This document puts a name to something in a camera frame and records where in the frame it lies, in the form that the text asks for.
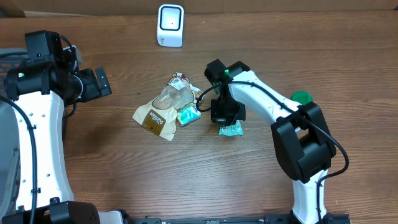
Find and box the teal tissue pack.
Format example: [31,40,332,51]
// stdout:
[219,120,243,136]

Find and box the brown clear snack bag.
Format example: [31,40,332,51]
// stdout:
[132,72,203,141]

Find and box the grey plastic mesh basket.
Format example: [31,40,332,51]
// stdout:
[1,48,27,220]

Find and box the white barcode scanner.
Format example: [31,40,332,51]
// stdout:
[157,4,185,48]

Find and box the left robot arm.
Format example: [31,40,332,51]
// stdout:
[2,30,111,223]

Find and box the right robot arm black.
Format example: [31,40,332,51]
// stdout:
[204,59,336,223]

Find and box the small green white packet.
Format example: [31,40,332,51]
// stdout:
[177,104,201,126]

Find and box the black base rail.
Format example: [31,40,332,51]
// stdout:
[124,213,351,224]

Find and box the green lid jar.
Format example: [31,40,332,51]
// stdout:
[290,90,313,105]

